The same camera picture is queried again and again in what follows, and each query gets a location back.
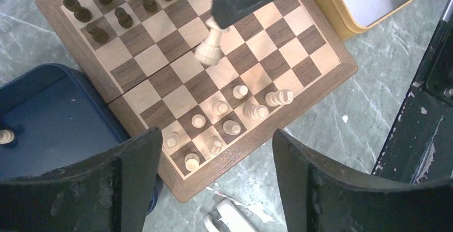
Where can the pile of light chess pieces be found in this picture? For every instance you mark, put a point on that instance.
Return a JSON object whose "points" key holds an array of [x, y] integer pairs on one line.
{"points": [[6, 136]]}

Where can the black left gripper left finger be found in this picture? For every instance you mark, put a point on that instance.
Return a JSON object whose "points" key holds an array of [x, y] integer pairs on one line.
{"points": [[110, 191]]}

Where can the dark blue tray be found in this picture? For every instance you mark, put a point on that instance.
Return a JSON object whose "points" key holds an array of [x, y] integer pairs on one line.
{"points": [[57, 118]]}

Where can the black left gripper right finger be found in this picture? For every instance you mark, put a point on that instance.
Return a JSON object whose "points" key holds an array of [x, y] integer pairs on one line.
{"points": [[319, 193]]}

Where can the white stapler-like device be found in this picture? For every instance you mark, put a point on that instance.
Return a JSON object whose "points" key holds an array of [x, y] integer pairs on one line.
{"points": [[232, 218]]}

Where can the light chess piece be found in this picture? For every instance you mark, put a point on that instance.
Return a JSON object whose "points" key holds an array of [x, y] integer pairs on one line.
{"points": [[280, 97], [208, 52], [240, 91]]}

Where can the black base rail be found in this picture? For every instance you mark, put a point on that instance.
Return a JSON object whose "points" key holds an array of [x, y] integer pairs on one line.
{"points": [[419, 145]]}

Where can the wooden chessboard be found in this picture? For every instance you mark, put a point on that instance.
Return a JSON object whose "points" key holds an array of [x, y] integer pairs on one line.
{"points": [[139, 55]]}

